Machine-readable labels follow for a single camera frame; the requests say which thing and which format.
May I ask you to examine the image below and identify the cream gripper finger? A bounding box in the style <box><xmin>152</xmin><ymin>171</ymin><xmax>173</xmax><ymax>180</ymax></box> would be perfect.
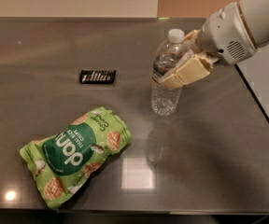
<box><xmin>183</xmin><ymin>30</ymin><xmax>200</xmax><ymax>46</ymax></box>
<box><xmin>160</xmin><ymin>49</ymin><xmax>219</xmax><ymax>90</ymax></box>

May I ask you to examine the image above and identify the clear plastic water bottle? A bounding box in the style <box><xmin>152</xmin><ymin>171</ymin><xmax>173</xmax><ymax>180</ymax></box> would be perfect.
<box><xmin>150</xmin><ymin>28</ymin><xmax>186</xmax><ymax>117</ymax></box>

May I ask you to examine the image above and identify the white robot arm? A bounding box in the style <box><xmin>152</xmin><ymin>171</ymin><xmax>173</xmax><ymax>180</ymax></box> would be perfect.
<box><xmin>159</xmin><ymin>0</ymin><xmax>269</xmax><ymax>90</ymax></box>

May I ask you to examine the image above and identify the black rxbar chocolate bar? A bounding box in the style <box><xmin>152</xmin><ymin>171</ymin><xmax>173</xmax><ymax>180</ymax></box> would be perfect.
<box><xmin>79</xmin><ymin>70</ymin><xmax>116</xmax><ymax>85</ymax></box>

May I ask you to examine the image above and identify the grey side table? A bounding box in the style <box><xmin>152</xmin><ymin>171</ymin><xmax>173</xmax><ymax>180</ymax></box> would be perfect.
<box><xmin>236</xmin><ymin>42</ymin><xmax>269</xmax><ymax>147</ymax></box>

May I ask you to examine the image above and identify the green rice chips bag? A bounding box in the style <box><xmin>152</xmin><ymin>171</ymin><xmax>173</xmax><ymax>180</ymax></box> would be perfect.
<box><xmin>20</xmin><ymin>107</ymin><xmax>132</xmax><ymax>209</ymax></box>

